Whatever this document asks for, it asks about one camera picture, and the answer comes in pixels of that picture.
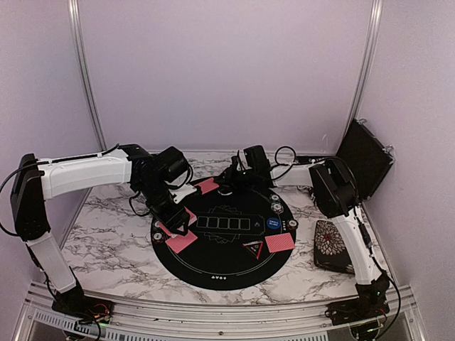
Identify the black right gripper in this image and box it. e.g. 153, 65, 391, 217
215, 164, 258, 194

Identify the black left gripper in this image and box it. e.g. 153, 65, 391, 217
136, 178, 190, 235

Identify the green chip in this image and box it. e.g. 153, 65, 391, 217
151, 221, 161, 232
269, 194, 281, 202

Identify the grey chip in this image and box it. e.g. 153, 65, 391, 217
272, 202, 284, 215

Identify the red card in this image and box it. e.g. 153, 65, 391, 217
165, 231, 198, 254
194, 178, 220, 195
265, 232, 295, 253

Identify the blue small blind button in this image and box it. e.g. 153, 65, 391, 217
267, 218, 282, 234

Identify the red chip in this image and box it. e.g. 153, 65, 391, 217
287, 220, 299, 231
151, 232, 165, 244

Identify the red playing card deck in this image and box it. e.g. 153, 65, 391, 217
157, 208, 197, 236

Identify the red triangle all-in marker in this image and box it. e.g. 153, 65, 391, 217
243, 241, 264, 260

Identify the black dealer button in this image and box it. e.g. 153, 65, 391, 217
218, 186, 233, 196

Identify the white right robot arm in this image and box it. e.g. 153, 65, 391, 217
215, 146, 391, 318

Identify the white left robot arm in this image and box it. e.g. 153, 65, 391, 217
7, 144, 197, 316

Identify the round black poker mat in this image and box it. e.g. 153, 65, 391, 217
150, 186, 296, 291

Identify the black poker chip case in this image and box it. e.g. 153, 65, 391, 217
336, 120, 395, 202

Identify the floral patterned pouch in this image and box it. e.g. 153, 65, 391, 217
314, 220, 354, 274

